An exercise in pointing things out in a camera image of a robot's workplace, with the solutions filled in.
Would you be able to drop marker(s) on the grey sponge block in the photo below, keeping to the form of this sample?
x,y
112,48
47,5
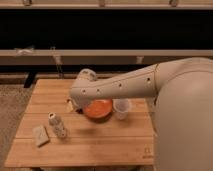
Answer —
x,y
41,136

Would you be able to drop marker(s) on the clear plastic cup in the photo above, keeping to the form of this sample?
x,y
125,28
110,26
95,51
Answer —
x,y
121,108

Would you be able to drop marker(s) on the dark gripper under arm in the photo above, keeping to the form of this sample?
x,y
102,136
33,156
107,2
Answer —
x,y
72,108

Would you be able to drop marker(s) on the small patterned bottle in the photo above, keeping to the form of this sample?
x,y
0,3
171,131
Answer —
x,y
57,125

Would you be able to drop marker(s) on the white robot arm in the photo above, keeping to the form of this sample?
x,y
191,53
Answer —
x,y
183,117

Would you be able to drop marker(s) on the orange bowl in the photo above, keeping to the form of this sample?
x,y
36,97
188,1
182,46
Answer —
x,y
98,109

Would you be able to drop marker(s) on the wooden table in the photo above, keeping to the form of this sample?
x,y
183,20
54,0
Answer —
x,y
114,142

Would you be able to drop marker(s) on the lower metal rail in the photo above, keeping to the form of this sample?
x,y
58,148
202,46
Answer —
x,y
69,53

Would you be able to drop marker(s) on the metal rail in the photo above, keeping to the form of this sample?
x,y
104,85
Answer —
x,y
69,53
108,4

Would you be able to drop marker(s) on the upper metal rail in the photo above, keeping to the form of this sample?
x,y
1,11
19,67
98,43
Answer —
x,y
108,4

